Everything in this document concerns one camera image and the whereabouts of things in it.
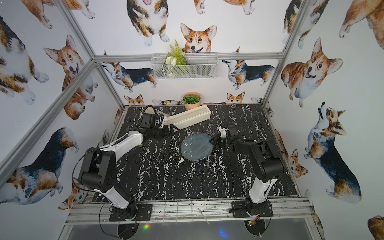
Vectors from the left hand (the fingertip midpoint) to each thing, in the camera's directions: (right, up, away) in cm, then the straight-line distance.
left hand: (177, 130), depth 90 cm
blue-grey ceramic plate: (+11, -11, +8) cm, 17 cm away
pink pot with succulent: (+7, +20, +17) cm, 27 cm away
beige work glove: (-26, +14, +29) cm, 41 cm away
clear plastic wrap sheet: (+11, -11, +8) cm, 17 cm away
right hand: (+19, -6, +5) cm, 20 cm away
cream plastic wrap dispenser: (+5, +8, +17) cm, 19 cm away
